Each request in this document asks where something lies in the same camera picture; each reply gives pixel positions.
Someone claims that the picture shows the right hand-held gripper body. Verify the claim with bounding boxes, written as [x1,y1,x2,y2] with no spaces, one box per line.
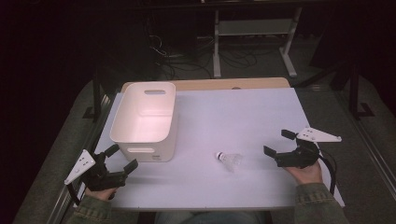
[275,125,343,170]

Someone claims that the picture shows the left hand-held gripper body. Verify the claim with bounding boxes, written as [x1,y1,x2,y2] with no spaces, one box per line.
[64,148,129,192]

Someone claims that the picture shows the white plastic basket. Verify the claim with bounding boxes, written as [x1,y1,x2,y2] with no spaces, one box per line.
[109,81,179,163]

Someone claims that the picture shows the white shuttlecock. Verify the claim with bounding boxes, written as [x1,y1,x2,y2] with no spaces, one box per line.
[215,151,244,173]

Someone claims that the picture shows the person's left hand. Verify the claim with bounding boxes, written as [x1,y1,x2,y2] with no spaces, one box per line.
[84,187,118,202]

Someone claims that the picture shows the person's right hand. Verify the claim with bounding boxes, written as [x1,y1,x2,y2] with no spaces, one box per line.
[284,161,324,187]

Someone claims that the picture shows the black metal stand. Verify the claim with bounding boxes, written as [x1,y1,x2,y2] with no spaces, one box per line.
[347,60,376,120]
[82,69,106,123]

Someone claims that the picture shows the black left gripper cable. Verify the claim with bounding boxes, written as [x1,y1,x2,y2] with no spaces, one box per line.
[66,182,82,206]

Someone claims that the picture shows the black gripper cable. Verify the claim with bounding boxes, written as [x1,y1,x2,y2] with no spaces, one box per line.
[316,148,339,196]
[66,182,82,206]

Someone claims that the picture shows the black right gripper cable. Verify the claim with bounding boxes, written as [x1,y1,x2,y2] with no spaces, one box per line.
[316,148,339,196]

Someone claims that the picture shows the white metal desk frame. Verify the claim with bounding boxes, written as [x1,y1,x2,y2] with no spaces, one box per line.
[213,7,304,78]

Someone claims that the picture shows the tangle of floor cables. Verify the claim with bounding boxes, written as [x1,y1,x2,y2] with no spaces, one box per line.
[146,32,281,80]

